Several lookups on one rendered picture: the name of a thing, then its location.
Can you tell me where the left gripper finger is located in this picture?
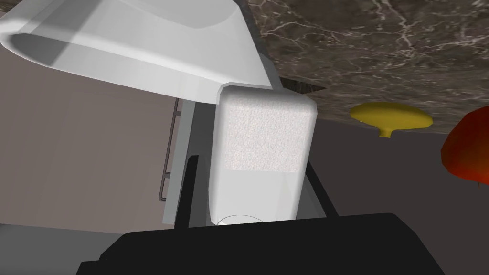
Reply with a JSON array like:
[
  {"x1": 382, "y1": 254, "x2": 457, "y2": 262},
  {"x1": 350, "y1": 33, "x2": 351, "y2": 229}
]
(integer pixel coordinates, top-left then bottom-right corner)
[{"x1": 208, "y1": 85, "x2": 318, "y2": 227}]

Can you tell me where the yellow mushroom-shaped object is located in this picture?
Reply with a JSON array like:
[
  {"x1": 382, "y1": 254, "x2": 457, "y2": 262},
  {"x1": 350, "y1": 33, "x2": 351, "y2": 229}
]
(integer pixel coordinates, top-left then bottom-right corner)
[{"x1": 349, "y1": 101, "x2": 435, "y2": 139}]

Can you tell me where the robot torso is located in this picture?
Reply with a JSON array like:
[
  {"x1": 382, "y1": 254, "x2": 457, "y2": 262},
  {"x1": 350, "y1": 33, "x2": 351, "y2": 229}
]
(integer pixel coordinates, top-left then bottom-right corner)
[{"x1": 0, "y1": 0, "x2": 284, "y2": 106}]

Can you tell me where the brown cupboard door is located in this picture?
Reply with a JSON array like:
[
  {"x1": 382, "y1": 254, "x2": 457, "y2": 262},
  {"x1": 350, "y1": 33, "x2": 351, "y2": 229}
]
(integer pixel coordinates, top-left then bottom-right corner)
[{"x1": 0, "y1": 11, "x2": 180, "y2": 234}]

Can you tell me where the red apple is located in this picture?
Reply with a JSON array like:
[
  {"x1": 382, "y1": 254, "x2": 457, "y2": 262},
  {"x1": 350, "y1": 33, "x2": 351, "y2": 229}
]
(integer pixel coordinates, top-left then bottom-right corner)
[{"x1": 440, "y1": 106, "x2": 489, "y2": 189}]

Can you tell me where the thin dark cupboard handle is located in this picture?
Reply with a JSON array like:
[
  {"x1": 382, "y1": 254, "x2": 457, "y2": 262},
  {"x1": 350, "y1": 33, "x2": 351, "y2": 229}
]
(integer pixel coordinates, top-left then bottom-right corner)
[{"x1": 158, "y1": 98, "x2": 181, "y2": 202}]

